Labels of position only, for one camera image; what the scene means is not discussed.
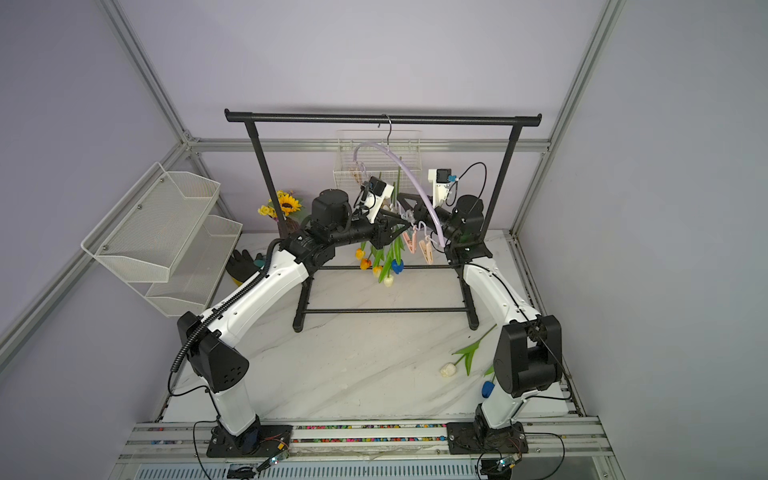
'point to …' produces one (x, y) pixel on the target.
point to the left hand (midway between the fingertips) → (402, 223)
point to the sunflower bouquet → (290, 207)
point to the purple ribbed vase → (291, 224)
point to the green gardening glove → (259, 262)
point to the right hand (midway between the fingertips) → (398, 201)
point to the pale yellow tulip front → (378, 255)
